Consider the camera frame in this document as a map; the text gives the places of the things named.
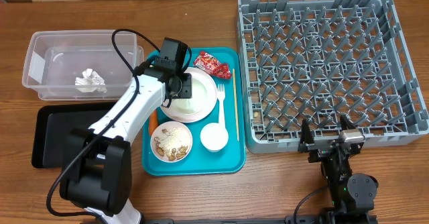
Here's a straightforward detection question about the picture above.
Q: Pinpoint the large white plate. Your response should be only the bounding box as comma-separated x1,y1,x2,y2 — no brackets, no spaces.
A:
160,67,217,123

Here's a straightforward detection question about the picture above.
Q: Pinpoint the red snack wrapper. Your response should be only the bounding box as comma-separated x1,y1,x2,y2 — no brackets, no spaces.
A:
194,51,232,80

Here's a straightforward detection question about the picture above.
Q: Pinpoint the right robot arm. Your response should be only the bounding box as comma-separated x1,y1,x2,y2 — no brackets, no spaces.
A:
293,115,379,224

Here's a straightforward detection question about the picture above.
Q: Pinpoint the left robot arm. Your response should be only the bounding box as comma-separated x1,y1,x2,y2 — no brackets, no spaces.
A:
52,63,192,223

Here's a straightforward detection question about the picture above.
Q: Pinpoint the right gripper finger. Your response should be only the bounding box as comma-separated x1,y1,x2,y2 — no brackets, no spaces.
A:
298,119,315,153
340,114,357,131

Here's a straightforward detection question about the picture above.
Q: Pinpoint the white plastic cup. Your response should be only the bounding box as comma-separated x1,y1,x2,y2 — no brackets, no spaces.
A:
200,123,229,152

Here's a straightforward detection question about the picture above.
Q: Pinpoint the grey dish rack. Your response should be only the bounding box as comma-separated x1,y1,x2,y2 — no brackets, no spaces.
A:
237,0,428,154

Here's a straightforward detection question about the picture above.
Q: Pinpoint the small bowl with nuts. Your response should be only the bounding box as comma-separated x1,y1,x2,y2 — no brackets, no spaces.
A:
150,121,193,163

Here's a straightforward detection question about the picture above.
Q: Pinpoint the white napkin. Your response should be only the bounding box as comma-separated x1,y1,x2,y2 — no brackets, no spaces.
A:
170,79,207,114
75,68,107,93

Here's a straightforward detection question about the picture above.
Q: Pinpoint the black plastic tray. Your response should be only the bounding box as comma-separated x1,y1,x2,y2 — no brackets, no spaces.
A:
32,102,114,168

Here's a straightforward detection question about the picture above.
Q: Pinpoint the white plastic fork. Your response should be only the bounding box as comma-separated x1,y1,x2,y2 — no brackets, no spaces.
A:
217,84,225,127

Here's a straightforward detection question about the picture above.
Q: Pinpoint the wooden chopstick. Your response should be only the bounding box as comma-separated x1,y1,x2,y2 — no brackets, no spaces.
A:
232,68,240,142

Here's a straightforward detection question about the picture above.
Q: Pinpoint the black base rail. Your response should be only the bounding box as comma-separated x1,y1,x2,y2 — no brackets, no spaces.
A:
143,215,324,224

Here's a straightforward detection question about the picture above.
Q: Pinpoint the clear plastic bin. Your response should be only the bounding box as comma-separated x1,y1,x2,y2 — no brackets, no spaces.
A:
22,30,143,101

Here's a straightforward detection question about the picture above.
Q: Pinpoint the teal plastic tray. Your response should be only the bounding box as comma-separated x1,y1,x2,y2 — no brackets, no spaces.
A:
142,47,246,176

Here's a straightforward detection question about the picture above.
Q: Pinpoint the orange carrot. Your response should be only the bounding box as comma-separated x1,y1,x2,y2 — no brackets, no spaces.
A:
148,110,158,136

